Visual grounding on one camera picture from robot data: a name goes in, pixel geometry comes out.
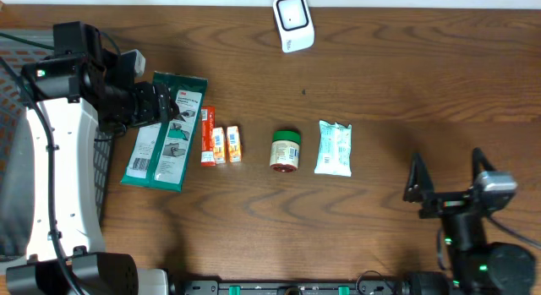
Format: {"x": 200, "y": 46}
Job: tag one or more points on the white green packet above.
{"x": 161, "y": 151}

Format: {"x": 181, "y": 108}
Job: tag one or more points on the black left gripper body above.
{"x": 139, "y": 106}

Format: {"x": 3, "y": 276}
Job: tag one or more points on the white barcode scanner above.
{"x": 294, "y": 24}

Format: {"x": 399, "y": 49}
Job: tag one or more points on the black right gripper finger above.
{"x": 480, "y": 162}
{"x": 419, "y": 183}

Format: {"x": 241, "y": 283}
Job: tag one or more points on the orange tissue pack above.
{"x": 234, "y": 144}
{"x": 219, "y": 145}

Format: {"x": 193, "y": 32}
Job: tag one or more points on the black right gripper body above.
{"x": 445, "y": 204}

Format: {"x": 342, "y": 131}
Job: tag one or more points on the light green tissue packet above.
{"x": 334, "y": 150}

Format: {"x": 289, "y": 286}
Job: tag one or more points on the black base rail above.
{"x": 366, "y": 287}

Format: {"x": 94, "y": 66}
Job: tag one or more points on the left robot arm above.
{"x": 97, "y": 273}

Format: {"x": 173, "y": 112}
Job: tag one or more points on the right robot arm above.
{"x": 485, "y": 257}

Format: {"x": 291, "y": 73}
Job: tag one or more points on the grey plastic mesh basket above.
{"x": 12, "y": 138}

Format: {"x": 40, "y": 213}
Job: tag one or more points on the red orange stick packet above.
{"x": 207, "y": 125}

